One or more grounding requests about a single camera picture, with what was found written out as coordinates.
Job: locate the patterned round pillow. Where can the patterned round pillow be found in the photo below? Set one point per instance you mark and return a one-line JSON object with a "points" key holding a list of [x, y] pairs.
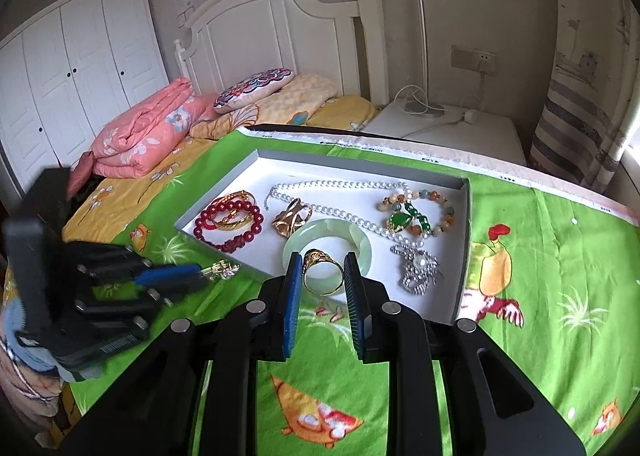
{"points": [[255, 89]]}

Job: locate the white shallow tray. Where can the white shallow tray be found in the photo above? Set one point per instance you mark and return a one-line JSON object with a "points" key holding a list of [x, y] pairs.
{"points": [[240, 171]]}

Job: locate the wall socket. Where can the wall socket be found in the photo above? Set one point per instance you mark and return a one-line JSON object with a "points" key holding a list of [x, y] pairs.
{"points": [[474, 60]]}

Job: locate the pale green jade bangle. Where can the pale green jade bangle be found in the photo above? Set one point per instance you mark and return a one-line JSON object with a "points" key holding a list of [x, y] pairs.
{"points": [[325, 226]]}

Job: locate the striped beige curtain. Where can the striped beige curtain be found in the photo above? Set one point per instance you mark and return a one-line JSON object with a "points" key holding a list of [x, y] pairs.
{"points": [[580, 86]]}

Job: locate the thin gold bangle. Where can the thin gold bangle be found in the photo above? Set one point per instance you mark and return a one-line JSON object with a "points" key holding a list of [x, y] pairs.
{"points": [[245, 196]]}

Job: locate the green jade pendant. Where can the green jade pendant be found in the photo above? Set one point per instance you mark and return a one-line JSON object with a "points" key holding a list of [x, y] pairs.
{"points": [[400, 222]]}

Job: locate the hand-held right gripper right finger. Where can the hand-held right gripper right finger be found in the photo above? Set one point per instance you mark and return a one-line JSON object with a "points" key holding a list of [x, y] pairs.
{"points": [[353, 308]]}

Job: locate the white bed headboard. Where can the white bed headboard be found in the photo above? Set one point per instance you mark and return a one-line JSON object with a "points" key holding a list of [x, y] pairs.
{"points": [[250, 26]]}

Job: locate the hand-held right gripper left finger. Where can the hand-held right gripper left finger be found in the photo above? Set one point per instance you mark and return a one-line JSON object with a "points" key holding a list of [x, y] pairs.
{"points": [[292, 308]]}

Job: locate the white nightstand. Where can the white nightstand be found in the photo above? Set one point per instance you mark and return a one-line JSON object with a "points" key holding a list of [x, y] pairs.
{"points": [[475, 136]]}

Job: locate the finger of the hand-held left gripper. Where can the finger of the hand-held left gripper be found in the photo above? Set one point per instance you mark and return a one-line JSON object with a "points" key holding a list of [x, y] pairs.
{"points": [[125, 308], [165, 274]]}

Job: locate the pink floral quilt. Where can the pink floral quilt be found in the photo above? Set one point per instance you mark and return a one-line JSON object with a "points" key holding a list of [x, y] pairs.
{"points": [[145, 136]]}

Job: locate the silver gold brooch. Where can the silver gold brooch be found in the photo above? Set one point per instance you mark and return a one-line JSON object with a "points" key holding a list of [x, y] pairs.
{"points": [[222, 270]]}

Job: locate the white pipe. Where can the white pipe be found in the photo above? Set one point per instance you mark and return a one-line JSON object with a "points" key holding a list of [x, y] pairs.
{"points": [[625, 131]]}

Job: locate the green printed cloth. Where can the green printed cloth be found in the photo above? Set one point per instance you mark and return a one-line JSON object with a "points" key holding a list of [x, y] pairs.
{"points": [[525, 286]]}

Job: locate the white wardrobe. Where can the white wardrobe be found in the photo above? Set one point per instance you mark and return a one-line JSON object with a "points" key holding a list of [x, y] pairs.
{"points": [[75, 76]]}

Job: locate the cream shell-pattern pillow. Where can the cream shell-pattern pillow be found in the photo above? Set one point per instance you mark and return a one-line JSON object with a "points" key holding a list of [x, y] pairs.
{"points": [[300, 96]]}

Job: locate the white slim desk lamp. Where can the white slim desk lamp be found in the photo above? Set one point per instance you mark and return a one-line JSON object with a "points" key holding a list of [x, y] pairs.
{"points": [[424, 46]]}

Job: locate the yellow floral bed sheet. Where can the yellow floral bed sheet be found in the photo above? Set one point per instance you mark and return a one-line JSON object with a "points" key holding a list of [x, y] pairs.
{"points": [[125, 196]]}

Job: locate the black board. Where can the black board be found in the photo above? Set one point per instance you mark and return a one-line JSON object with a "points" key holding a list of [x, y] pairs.
{"points": [[310, 129]]}

